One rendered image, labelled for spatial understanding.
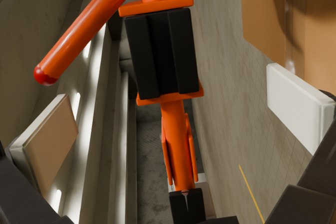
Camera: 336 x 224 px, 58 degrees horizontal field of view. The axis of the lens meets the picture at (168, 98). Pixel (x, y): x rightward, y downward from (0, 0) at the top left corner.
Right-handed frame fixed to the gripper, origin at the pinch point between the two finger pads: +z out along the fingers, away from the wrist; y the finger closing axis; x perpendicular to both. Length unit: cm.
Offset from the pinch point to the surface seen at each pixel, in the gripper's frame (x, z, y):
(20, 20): -18, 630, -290
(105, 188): -574, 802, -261
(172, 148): -7.5, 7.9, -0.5
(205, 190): -16.2, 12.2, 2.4
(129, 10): 5.7, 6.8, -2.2
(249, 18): 0.6, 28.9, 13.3
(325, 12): 3.2, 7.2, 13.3
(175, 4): 5.6, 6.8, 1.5
